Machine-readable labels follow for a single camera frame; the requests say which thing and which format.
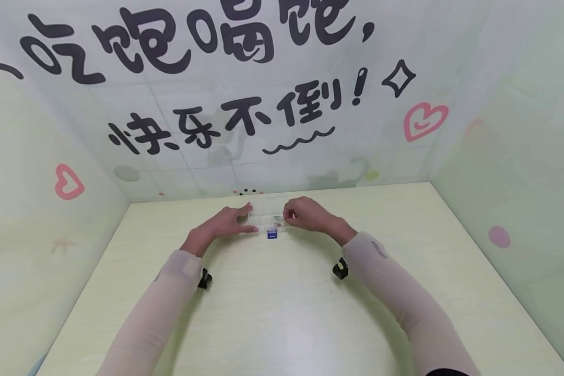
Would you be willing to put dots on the person's right forearm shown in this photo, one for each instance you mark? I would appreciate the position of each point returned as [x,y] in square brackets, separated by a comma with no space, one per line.
[404,297]

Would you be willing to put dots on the small blue block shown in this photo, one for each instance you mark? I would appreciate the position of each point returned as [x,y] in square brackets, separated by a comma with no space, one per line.
[272,235]

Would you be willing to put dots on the black wrist band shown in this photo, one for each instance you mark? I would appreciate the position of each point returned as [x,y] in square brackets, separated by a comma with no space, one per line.
[204,279]
[340,269]

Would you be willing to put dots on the clear plastic compartment box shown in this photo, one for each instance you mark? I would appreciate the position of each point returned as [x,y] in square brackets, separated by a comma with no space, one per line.
[266,210]

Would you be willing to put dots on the person's right hand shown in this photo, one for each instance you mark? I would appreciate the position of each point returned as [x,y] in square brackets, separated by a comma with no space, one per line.
[315,215]

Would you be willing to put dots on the person's left forearm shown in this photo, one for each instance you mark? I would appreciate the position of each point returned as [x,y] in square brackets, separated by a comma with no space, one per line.
[157,313]

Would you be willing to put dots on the person's left fingers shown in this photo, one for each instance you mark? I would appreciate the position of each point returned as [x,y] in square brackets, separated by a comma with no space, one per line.
[241,210]

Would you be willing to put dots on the person's left thumb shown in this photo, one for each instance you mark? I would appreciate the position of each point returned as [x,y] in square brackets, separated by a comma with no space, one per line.
[247,228]

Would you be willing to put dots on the person's right fingers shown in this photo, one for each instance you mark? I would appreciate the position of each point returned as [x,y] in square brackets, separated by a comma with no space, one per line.
[291,215]

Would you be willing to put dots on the person's left hand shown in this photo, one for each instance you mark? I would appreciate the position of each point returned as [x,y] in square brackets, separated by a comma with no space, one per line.
[216,227]

